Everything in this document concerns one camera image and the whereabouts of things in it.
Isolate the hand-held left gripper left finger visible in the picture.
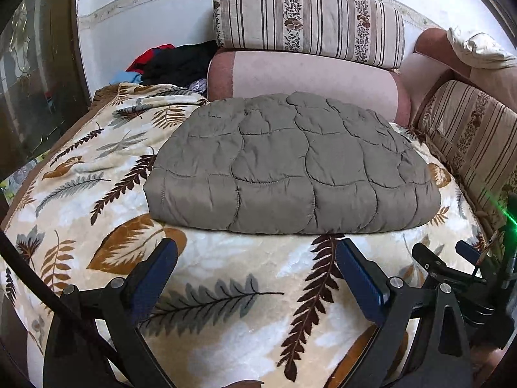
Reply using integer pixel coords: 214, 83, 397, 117
42, 238, 179, 388

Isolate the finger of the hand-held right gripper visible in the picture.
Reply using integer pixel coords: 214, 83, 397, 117
456, 240, 484, 266
411, 242, 489, 287

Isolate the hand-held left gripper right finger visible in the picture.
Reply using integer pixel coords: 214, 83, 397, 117
334, 238, 474, 388

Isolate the olive quilted jacket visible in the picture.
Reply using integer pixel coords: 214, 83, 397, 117
143, 91, 442, 235

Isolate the leaf print blanket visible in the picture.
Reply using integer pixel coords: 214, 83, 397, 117
0, 83, 491, 388

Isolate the striped floral cushion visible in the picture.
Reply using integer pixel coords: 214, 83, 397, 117
416, 80, 517, 231
213, 0, 406, 69

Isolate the blue cloth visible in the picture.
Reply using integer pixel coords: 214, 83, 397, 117
111, 70, 144, 86

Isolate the cream cloth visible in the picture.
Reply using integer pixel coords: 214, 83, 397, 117
446, 26, 517, 69

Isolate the pink sofa armrest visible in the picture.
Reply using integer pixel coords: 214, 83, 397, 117
416, 27, 517, 102

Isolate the black cloth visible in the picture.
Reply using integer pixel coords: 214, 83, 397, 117
141, 40, 219, 87

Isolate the pink sofa bolster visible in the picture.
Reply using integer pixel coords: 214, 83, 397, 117
207, 48, 413, 126

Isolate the red cloth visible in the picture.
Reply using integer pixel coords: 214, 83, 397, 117
126, 44, 176, 73

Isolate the glass door cabinet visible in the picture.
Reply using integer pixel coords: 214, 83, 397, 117
0, 0, 90, 178

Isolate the black cable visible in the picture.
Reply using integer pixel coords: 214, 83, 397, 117
0, 230, 134, 386

